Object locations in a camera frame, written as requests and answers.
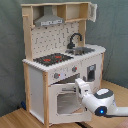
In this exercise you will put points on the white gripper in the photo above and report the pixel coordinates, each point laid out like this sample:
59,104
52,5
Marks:
82,87

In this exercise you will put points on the white oven door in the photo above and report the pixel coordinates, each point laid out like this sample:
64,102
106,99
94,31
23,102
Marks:
64,106

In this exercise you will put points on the white toy microwave door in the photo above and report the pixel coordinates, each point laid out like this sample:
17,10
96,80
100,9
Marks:
92,9

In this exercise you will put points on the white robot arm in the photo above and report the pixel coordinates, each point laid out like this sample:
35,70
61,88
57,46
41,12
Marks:
100,103

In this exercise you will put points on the wooden toy kitchen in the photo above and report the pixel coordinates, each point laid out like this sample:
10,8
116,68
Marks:
45,40

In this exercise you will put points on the white cabinet door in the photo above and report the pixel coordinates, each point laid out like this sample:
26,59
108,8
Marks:
91,71

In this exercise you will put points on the metal toy sink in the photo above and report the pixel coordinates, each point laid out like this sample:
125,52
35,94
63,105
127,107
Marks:
79,51

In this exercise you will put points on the black toy stovetop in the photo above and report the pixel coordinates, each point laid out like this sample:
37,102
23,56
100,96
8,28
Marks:
52,59

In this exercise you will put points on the grey range hood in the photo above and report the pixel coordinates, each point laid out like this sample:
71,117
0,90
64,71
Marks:
48,18

